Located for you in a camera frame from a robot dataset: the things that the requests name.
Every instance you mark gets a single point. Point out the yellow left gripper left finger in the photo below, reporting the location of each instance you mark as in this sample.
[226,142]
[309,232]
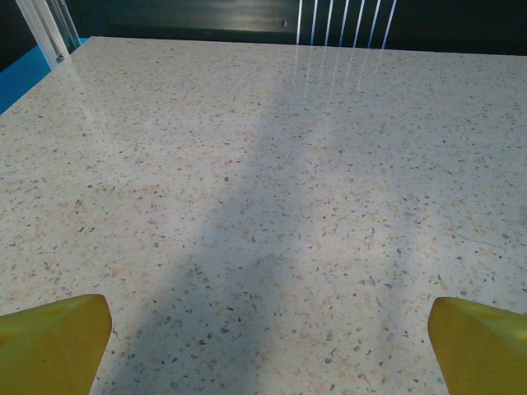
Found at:
[49,349]

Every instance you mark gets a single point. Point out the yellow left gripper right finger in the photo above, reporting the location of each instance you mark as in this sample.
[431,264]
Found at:
[481,349]

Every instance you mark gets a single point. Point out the aluminium frame post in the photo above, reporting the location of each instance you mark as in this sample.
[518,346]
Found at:
[45,24]

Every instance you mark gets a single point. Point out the blue table edge trim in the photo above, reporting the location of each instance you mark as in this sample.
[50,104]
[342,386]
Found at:
[24,78]

